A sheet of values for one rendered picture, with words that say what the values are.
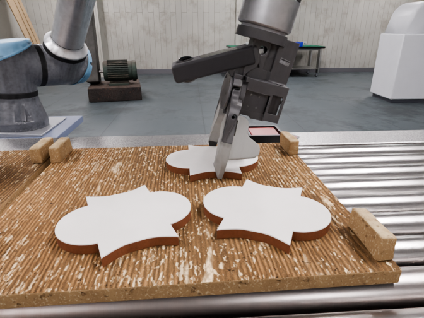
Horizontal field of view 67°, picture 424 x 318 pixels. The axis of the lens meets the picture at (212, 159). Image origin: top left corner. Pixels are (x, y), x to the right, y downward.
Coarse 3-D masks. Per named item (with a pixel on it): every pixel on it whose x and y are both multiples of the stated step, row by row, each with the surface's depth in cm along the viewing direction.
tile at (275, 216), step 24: (216, 192) 40; (240, 192) 40; (264, 192) 40; (288, 192) 40; (216, 216) 35; (240, 216) 35; (264, 216) 35; (288, 216) 35; (312, 216) 35; (264, 240) 32; (288, 240) 31
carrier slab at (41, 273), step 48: (48, 192) 42; (96, 192) 42; (192, 192) 42; (0, 240) 33; (48, 240) 33; (192, 240) 33; (240, 240) 33; (336, 240) 33; (0, 288) 27; (48, 288) 27; (96, 288) 27; (144, 288) 27; (192, 288) 28; (240, 288) 28; (288, 288) 28
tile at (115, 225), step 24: (144, 192) 40; (168, 192) 40; (72, 216) 35; (96, 216) 35; (120, 216) 35; (144, 216) 35; (168, 216) 35; (72, 240) 31; (96, 240) 31; (120, 240) 31; (144, 240) 31; (168, 240) 32
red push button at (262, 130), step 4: (252, 128) 72; (256, 128) 72; (260, 128) 72; (264, 128) 72; (268, 128) 72; (272, 128) 72; (252, 132) 69; (256, 132) 69; (260, 132) 69; (264, 132) 69; (268, 132) 69; (272, 132) 69; (276, 132) 69
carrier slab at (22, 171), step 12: (0, 156) 54; (12, 156) 54; (24, 156) 54; (0, 168) 49; (12, 168) 49; (24, 168) 49; (36, 168) 49; (0, 180) 46; (12, 180) 46; (24, 180) 46; (0, 192) 42; (12, 192) 42; (0, 204) 39
